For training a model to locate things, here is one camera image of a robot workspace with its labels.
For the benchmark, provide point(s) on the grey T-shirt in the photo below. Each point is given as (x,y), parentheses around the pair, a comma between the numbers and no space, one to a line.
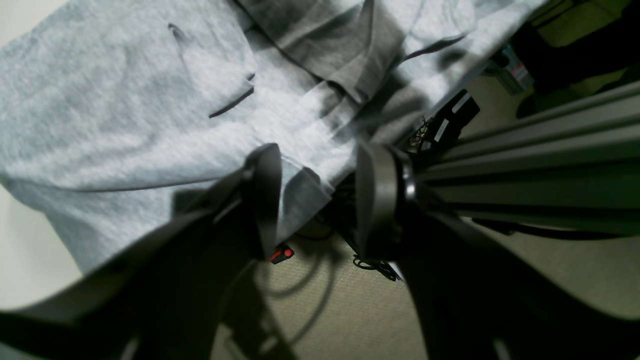
(113,112)

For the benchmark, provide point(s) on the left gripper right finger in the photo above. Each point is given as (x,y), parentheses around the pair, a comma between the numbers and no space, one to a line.
(475,300)

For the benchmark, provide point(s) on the aluminium frame post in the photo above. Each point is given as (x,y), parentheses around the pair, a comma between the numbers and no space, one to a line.
(576,166)

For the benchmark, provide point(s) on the red indicator light device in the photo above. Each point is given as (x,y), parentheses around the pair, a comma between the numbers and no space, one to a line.
(282,253)

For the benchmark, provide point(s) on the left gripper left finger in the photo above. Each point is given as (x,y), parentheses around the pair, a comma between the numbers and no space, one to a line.
(163,297)

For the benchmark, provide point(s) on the black power adapter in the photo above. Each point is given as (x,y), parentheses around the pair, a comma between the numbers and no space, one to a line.
(444,130)

